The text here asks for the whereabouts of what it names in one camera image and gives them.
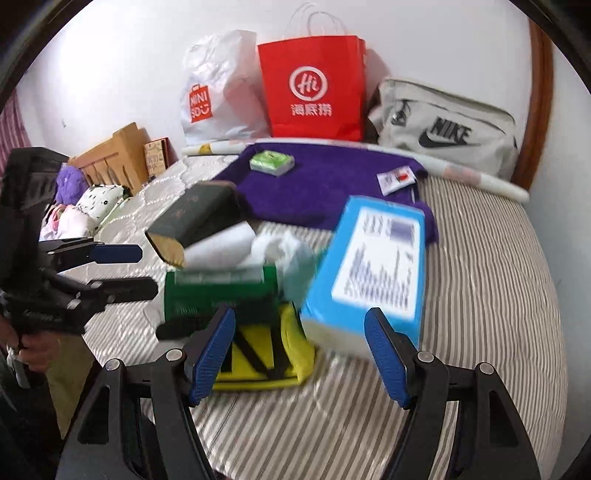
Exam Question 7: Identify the purple plush toy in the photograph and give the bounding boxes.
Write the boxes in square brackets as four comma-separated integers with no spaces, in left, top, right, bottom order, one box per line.
[55,165,90,206]

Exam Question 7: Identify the person's khaki trousers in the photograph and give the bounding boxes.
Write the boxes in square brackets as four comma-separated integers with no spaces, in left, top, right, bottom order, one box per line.
[46,332,103,439]

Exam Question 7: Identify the small white red-print packet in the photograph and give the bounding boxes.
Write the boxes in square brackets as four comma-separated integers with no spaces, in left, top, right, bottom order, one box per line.
[376,166,416,193]

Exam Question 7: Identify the yellow mesh bag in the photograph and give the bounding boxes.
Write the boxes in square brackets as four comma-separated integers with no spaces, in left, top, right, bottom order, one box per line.
[214,302,317,393]

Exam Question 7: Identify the blue tissue pack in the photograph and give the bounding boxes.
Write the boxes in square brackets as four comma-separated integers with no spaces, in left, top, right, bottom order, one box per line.
[300,195,427,361]

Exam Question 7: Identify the white plastic shopping bag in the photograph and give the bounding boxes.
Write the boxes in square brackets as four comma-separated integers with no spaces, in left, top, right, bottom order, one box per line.
[180,30,271,146]

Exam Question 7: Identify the small green tissue pack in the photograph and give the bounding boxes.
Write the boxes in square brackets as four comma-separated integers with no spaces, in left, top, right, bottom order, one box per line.
[249,151,295,178]

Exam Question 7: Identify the person's left hand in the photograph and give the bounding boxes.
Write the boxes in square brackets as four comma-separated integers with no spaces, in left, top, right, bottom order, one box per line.
[18,330,62,373]

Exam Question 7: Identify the dark green packet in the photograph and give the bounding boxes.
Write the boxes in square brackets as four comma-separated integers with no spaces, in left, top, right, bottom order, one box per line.
[163,265,280,325]

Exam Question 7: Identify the wooden bed frame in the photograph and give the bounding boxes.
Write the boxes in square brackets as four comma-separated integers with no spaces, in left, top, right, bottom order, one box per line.
[510,21,555,191]

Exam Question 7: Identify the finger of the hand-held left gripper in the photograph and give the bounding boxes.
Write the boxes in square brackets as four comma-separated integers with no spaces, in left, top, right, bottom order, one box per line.
[39,237,143,274]
[74,276,159,308]

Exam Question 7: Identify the grey waist bag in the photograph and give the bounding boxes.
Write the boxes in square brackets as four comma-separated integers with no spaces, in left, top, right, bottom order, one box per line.
[368,78,520,182]

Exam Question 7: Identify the white gloves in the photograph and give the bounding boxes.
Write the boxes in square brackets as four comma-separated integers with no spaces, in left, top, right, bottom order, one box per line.
[252,230,315,278]

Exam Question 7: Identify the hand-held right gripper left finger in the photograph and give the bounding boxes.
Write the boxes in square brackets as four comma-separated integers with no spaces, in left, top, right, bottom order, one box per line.
[58,305,237,480]

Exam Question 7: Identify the dark green tin box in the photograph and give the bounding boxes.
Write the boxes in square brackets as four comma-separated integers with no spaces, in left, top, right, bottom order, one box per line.
[145,181,251,269]

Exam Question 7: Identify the purple towel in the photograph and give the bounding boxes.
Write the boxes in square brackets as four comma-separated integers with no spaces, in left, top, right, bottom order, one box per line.
[215,142,438,246]

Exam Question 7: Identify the white rolled poster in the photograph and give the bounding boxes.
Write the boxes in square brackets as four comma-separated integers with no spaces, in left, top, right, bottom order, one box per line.
[182,137,530,203]

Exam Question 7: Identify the wooden headboard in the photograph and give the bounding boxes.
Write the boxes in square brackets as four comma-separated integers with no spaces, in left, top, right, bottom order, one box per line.
[69,122,151,197]

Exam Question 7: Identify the red paper bag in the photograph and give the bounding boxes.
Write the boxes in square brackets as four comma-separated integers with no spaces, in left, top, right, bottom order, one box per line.
[257,4,368,143]

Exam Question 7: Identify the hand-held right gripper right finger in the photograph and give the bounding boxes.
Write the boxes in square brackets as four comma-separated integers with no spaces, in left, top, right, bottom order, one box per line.
[364,307,541,480]

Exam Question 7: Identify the white patterned pillow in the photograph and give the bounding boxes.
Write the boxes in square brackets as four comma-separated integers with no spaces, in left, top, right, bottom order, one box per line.
[76,185,126,228]

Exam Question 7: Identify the small brown box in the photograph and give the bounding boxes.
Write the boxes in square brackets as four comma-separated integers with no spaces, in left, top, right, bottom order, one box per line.
[144,138,180,182]

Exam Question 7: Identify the pink cloth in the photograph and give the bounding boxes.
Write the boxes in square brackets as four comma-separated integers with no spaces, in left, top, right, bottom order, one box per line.
[41,205,99,241]

